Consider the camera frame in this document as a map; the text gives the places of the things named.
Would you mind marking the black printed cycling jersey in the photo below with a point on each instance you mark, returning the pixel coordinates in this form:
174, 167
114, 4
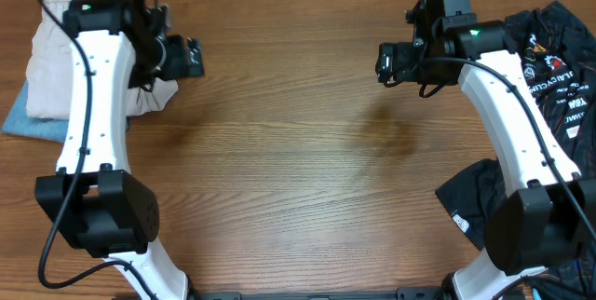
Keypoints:
558, 62

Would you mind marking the beige cotton shorts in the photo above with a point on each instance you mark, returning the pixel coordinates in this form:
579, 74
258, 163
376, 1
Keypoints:
50, 74

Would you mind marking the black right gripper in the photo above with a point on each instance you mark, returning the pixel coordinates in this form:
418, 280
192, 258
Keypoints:
400, 55

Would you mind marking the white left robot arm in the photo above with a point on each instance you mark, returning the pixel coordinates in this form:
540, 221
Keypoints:
92, 200

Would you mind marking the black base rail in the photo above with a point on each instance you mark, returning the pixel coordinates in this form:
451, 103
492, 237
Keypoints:
326, 294

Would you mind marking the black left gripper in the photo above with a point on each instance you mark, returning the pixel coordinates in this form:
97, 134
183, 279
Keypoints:
178, 67

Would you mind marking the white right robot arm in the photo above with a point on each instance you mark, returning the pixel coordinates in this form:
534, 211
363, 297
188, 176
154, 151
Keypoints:
548, 217

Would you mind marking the folded blue denim jeans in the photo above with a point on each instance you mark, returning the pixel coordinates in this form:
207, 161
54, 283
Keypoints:
32, 123

